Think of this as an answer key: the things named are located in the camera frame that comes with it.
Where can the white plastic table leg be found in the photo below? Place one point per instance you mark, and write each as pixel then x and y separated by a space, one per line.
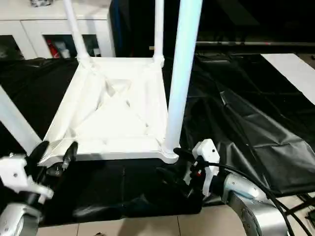
pixel 183 73
pixel 14 118
pixel 73 29
pixel 158 27

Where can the black case with yellow label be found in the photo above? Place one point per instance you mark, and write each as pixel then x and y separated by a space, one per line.
pixel 137 24

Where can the white flat board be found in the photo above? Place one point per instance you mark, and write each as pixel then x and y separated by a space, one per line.
pixel 292 71

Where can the white cabinet with windows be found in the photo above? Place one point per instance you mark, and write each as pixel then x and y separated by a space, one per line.
pixel 32 27

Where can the white plastic table top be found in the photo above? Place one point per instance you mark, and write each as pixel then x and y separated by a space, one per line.
pixel 86 127

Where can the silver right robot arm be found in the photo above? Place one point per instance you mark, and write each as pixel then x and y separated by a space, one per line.
pixel 246 204

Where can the small silver grey object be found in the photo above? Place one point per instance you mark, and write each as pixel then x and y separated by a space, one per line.
pixel 40 3

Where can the red fire extinguisher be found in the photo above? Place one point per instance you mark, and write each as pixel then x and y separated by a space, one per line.
pixel 52 48

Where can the silver metal bar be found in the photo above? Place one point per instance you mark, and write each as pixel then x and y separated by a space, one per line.
pixel 246 43

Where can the black mat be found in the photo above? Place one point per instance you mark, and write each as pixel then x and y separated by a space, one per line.
pixel 258 123

